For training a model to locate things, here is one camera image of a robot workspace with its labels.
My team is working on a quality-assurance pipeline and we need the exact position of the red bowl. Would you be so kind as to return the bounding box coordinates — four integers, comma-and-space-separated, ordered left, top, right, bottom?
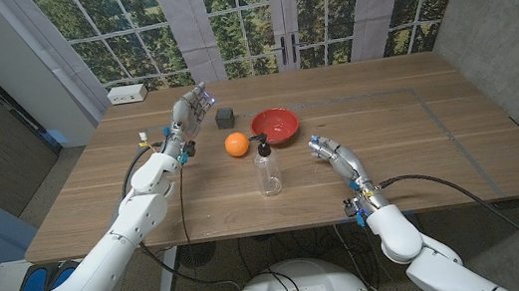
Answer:
248, 105, 304, 148

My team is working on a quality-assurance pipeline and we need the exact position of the white power strip box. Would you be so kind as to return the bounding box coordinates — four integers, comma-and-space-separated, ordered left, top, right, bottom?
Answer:
106, 82, 150, 107

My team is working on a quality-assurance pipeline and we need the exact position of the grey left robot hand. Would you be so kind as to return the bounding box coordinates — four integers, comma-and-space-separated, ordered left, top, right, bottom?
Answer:
152, 80, 224, 166

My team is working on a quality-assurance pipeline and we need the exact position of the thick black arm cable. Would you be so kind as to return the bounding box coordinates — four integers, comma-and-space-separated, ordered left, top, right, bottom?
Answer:
377, 158, 519, 291
113, 122, 243, 291

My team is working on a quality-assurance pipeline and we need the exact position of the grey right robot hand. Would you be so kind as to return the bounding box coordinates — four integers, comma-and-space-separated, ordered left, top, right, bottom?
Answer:
307, 126, 390, 222

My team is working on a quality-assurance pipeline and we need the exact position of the dark grey block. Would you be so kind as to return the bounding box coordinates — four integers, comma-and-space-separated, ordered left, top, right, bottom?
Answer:
212, 107, 238, 132

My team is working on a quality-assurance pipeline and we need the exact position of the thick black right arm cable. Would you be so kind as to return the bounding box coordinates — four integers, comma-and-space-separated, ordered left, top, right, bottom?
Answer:
377, 158, 519, 291

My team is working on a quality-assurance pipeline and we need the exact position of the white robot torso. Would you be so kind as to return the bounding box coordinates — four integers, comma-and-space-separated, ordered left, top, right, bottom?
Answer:
223, 249, 375, 291

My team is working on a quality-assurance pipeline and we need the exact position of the white table leg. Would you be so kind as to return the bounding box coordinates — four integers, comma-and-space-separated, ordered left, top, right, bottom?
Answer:
148, 245, 185, 291

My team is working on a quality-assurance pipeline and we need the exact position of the black round floor fan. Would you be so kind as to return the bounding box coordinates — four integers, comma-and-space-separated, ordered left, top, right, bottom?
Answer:
174, 240, 220, 272

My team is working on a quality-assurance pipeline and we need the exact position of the thin black cable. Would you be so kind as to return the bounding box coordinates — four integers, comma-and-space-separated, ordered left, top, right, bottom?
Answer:
171, 162, 199, 260

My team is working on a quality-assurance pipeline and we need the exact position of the orange fruit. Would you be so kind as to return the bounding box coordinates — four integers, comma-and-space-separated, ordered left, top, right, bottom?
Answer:
223, 130, 253, 159

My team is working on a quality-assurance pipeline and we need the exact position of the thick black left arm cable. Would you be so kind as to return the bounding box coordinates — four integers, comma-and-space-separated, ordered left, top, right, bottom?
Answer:
113, 122, 243, 291

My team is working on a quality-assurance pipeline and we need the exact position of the blue foot pedal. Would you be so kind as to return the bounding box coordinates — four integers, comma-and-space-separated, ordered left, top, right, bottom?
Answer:
13, 262, 55, 291
46, 258, 89, 291

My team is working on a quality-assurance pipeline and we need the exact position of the clear pump dispenser bottle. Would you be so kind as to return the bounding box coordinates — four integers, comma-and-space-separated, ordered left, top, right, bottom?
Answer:
247, 132, 286, 199

